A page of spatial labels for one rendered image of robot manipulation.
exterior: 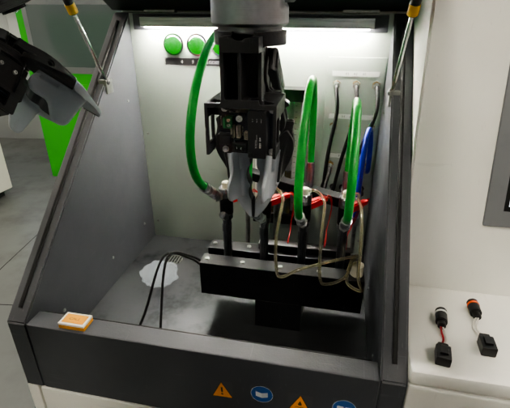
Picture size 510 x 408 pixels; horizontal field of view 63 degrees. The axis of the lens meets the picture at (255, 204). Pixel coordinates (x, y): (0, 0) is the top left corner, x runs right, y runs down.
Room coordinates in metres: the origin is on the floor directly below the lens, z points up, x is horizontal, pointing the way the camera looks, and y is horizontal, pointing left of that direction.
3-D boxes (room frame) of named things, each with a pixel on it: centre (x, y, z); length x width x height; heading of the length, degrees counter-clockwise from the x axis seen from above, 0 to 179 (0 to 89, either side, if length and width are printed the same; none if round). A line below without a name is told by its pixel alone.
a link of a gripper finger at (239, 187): (0.44, 0.02, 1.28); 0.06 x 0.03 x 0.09; 168
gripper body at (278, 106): (0.43, 0.01, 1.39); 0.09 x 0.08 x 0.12; 168
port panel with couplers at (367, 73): (0.98, -0.23, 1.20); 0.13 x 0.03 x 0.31; 78
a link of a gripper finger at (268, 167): (0.43, -0.01, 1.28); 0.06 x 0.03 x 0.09; 168
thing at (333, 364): (0.53, 0.11, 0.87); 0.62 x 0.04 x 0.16; 78
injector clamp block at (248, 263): (0.74, -0.06, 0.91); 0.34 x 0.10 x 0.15; 78
